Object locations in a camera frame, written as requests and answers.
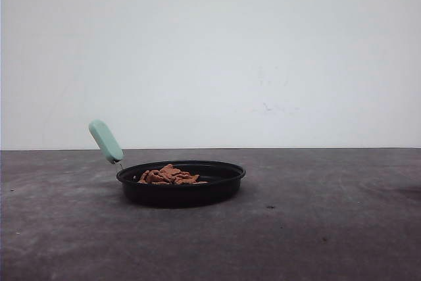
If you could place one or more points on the brown fried beef pieces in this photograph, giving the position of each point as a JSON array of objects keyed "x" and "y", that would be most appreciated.
[{"x": 168, "y": 175}]

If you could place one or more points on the black frying pan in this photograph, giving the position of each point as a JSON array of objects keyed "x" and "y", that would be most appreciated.
[{"x": 223, "y": 179}]

